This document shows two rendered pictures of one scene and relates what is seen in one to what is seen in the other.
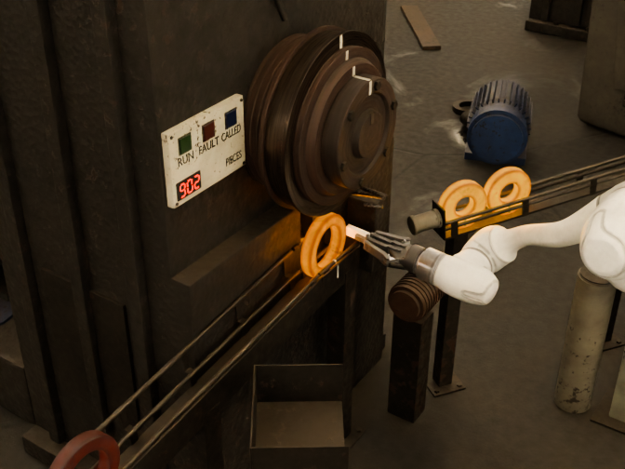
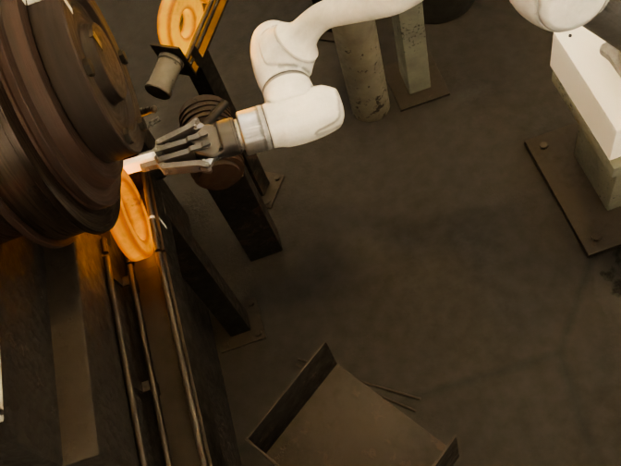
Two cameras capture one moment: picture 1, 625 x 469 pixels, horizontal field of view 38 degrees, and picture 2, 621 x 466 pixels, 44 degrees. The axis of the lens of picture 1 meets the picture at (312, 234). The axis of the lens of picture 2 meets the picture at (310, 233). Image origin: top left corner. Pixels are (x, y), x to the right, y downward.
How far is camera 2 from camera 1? 117 cm
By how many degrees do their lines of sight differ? 33
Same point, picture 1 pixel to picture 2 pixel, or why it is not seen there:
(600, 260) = (573, 12)
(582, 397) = (384, 99)
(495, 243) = (295, 50)
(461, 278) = (307, 120)
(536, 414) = (359, 145)
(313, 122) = (52, 122)
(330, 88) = (27, 55)
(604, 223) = not seen: outside the picture
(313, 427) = (348, 421)
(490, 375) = not seen: hidden behind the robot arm
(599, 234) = not seen: outside the picture
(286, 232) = (87, 246)
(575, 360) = (366, 76)
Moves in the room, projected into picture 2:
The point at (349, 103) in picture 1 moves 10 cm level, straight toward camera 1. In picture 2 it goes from (72, 53) to (118, 88)
